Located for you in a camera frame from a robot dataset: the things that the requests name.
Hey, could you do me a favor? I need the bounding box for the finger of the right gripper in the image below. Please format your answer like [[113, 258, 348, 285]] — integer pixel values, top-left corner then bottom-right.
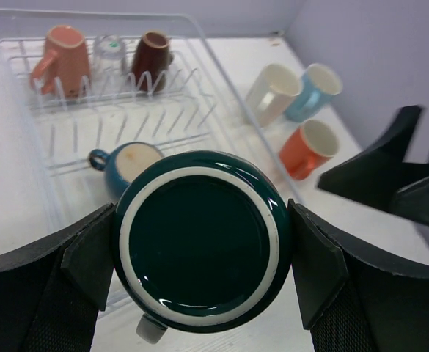
[[317, 105, 429, 213], [392, 115, 429, 232]]

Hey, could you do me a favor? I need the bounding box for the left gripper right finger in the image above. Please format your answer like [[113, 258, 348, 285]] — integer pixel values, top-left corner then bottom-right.
[[287, 201, 429, 351]]

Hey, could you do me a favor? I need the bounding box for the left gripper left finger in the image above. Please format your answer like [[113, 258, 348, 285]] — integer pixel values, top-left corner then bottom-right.
[[0, 203, 115, 351]]

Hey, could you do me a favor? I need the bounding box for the orange ceramic mug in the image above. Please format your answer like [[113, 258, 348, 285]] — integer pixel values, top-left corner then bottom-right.
[[279, 119, 340, 180]]

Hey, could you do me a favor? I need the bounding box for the light blue ceramic mug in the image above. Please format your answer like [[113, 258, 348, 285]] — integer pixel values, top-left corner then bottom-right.
[[285, 63, 343, 122]]

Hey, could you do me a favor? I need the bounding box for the white faceted ceramic mug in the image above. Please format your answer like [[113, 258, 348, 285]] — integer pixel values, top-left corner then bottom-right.
[[246, 63, 303, 127]]

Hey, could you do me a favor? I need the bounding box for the blue round ceramic mug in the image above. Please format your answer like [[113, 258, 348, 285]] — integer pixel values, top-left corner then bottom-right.
[[88, 142, 165, 199]]

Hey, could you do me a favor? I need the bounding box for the dark green ceramic mug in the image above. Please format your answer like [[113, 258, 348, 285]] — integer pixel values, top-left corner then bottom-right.
[[111, 150, 293, 344]]

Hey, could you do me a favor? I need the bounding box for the pink ceramic mug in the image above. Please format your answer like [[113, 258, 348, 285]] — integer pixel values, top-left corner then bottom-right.
[[29, 25, 91, 98]]

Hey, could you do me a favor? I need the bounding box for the clear drinking glass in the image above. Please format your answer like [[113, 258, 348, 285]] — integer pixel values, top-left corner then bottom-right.
[[92, 34, 128, 75]]

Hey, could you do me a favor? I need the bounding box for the dark brown ceramic mug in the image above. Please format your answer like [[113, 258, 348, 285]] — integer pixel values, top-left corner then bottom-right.
[[131, 31, 173, 93]]

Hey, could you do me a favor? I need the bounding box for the white wire dish rack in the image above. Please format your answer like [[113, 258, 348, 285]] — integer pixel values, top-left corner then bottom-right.
[[0, 9, 307, 312]]

